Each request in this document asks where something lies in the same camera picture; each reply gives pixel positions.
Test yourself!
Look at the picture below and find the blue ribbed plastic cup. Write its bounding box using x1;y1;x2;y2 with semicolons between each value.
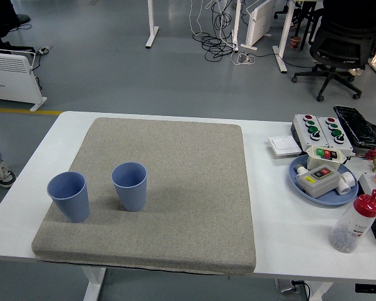
111;161;148;213
46;171;91;224

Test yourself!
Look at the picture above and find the person's shoe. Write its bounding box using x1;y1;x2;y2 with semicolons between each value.
0;159;17;188

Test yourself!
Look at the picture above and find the white panel heater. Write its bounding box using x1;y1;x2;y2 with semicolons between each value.
240;0;278;51
0;48;48;113

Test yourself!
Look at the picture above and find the white table leg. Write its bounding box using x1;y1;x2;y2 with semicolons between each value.
81;266;107;301
310;278;335;301

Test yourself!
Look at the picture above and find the person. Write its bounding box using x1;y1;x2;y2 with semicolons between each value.
0;0;31;48

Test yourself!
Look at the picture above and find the grey-brown foam mat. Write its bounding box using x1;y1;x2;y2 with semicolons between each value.
31;117;257;277

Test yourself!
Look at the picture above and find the white desk leg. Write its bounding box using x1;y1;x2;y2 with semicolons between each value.
230;0;243;53
272;0;297;75
145;0;160;49

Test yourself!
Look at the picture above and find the grey four-button control box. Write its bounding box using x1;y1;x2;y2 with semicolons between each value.
290;114;329;151
316;116;354;157

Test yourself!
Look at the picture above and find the blue plate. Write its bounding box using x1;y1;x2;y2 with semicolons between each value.
289;154;360;206

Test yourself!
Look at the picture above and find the white pipe fitting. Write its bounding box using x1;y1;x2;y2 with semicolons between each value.
337;171;355;196

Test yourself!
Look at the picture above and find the clear bottle red cap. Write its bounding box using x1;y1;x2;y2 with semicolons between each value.
328;189;376;254

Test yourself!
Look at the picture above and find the black wrapped tray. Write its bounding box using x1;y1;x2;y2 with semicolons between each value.
333;105;376;149

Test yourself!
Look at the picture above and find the black office chair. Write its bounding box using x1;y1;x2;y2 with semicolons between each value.
291;6;376;103

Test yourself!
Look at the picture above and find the black table control panel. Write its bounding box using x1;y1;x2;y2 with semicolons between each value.
354;283;376;294

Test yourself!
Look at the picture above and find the white cable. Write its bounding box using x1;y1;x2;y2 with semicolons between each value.
187;0;211;35

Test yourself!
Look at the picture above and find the black cable tangle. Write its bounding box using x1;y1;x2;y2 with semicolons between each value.
192;0;239;62

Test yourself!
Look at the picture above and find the white wall switch panel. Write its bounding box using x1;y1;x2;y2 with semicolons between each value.
267;135;302;157

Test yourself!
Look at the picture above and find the grey box with cable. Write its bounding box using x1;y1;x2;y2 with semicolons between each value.
274;278;311;297

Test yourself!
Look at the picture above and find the grey switch box red black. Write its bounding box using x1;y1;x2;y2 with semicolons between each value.
296;164;342;199

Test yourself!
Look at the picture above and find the white switch box green red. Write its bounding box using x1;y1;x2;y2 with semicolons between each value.
306;145;349;172

